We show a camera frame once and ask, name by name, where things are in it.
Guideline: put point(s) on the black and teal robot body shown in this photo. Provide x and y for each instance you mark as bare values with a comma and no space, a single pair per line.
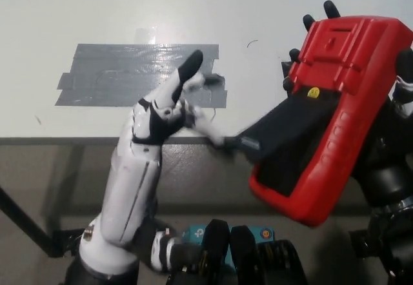
245,252

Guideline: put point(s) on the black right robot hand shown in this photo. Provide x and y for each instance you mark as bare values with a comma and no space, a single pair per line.
390,156

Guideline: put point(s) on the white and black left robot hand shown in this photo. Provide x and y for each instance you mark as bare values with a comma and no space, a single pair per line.
158,120

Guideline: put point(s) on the black table leg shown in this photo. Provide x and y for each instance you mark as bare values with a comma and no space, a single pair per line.
26,223

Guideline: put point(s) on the red digital multimeter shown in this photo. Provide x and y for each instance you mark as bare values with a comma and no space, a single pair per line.
351,88

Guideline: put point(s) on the grey duct tape patch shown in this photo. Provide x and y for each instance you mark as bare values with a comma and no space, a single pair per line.
106,78

